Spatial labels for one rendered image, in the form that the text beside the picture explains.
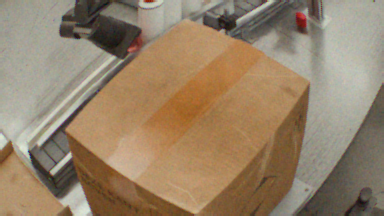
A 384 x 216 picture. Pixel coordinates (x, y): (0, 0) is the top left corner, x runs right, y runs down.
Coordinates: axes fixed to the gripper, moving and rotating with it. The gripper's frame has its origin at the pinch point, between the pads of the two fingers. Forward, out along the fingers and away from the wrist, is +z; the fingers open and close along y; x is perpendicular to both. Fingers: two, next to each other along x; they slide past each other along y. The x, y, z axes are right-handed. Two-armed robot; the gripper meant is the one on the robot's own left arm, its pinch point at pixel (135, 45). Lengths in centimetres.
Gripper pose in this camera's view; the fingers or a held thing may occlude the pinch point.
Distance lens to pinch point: 133.5
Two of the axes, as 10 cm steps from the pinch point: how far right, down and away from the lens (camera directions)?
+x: -4.8, 8.8, 0.5
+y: -7.5, -4.4, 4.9
